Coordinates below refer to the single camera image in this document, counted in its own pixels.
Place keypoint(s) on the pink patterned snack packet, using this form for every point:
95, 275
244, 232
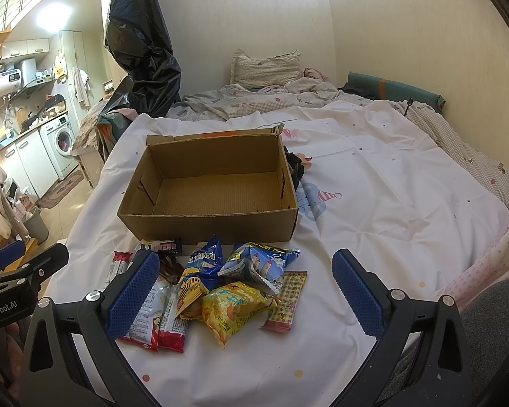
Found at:
280, 319

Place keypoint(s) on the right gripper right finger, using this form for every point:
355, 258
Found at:
420, 357

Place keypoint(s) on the yellow snack bag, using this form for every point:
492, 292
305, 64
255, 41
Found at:
227, 309

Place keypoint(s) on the red white wafer bar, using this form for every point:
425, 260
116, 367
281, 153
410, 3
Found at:
119, 265

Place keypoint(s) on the red white candy bar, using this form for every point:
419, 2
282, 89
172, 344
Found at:
172, 329

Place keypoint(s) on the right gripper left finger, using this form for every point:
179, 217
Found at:
53, 374

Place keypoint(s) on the white red snack bag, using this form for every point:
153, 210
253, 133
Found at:
144, 331

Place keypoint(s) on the brown cardboard box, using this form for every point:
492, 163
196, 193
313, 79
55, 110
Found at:
234, 184

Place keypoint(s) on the white kitchen cabinet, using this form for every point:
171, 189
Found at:
26, 161

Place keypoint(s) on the white printed bed sheet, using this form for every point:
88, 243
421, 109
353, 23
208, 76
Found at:
375, 184

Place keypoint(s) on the black plastic bag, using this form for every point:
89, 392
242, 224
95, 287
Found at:
138, 40

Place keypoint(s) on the grey floral duvet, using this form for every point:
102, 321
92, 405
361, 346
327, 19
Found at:
233, 100

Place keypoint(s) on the brown floor rug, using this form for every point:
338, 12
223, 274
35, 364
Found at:
60, 190

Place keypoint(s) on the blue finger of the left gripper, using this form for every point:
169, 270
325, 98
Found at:
11, 253

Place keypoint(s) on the dark brown snack packet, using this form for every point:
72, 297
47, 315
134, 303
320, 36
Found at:
168, 252

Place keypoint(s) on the dark blue chip bag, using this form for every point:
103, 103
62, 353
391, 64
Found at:
200, 276

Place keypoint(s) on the black cloth item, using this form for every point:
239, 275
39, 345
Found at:
297, 164

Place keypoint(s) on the beige pillow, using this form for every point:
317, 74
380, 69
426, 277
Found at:
251, 73

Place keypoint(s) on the left human hand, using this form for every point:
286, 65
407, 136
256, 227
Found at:
11, 357

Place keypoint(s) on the green rolled mat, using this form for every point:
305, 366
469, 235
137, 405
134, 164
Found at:
383, 89

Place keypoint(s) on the light blue snack bag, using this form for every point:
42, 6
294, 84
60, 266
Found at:
257, 263

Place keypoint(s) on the white washing machine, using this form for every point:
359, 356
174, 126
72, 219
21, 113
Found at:
58, 138

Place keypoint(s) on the grey trash bin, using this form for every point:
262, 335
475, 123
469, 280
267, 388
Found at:
36, 227

